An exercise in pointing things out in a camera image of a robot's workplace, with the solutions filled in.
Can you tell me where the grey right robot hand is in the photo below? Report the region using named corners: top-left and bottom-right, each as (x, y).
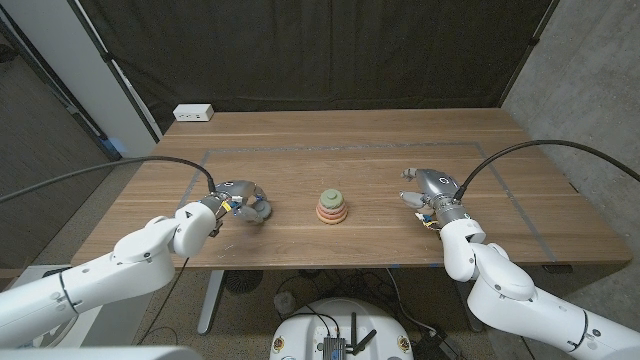
top-left (399, 168), bottom-right (471, 229)

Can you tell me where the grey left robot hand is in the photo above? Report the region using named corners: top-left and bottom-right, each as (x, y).
top-left (198, 179), bottom-right (274, 225)

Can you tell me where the grey toy ring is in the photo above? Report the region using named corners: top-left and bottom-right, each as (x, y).
top-left (252, 197), bottom-right (274, 222)

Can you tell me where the green toy ring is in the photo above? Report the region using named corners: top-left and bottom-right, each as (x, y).
top-left (319, 188), bottom-right (345, 209)

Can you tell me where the red toy ring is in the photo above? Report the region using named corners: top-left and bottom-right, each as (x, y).
top-left (316, 208), bottom-right (349, 222)

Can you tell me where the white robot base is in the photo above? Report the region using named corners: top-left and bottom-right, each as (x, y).
top-left (268, 297), bottom-right (415, 360)

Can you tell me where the white power strip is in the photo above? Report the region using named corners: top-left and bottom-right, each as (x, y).
top-left (172, 103), bottom-right (215, 123)

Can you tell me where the black round floor object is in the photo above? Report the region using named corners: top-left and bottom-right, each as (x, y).
top-left (223, 269), bottom-right (265, 295)

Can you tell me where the white table leg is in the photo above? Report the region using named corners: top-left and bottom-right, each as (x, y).
top-left (196, 269), bottom-right (226, 336)

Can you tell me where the grey round floor object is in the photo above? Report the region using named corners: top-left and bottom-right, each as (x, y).
top-left (273, 291), bottom-right (298, 316)

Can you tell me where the grey table leg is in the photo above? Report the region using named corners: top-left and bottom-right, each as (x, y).
top-left (462, 299), bottom-right (485, 334)

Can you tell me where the black power adapter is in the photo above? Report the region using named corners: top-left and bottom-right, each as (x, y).
top-left (412, 329), bottom-right (464, 360)

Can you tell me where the black backdrop curtain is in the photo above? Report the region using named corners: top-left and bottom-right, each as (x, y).
top-left (77, 0), bottom-right (560, 135)

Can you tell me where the black backdrop stand pole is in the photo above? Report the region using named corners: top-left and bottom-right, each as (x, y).
top-left (67, 0), bottom-right (162, 142)
top-left (498, 0), bottom-right (561, 107)

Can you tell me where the white robot torso edge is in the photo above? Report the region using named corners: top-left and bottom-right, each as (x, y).
top-left (0, 345), bottom-right (204, 360)

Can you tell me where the white sneaker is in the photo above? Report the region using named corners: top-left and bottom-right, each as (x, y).
top-left (29, 319), bottom-right (79, 349)

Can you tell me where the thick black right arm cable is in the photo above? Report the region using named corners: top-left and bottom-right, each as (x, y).
top-left (452, 139), bottom-right (640, 201)

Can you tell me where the thin black left wrist cable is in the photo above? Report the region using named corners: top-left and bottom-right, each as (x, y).
top-left (137, 257), bottom-right (189, 346)

